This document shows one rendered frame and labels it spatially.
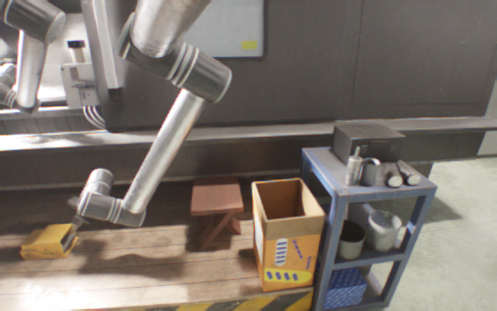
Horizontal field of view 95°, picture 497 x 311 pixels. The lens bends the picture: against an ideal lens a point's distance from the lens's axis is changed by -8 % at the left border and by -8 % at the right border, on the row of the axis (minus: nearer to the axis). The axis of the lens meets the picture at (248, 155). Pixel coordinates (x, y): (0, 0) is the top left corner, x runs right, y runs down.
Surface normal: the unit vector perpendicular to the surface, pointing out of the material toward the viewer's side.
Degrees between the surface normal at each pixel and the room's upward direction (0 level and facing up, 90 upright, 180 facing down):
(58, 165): 90
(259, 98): 86
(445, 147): 90
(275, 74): 86
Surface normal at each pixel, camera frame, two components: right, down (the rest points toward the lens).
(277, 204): 0.15, 0.42
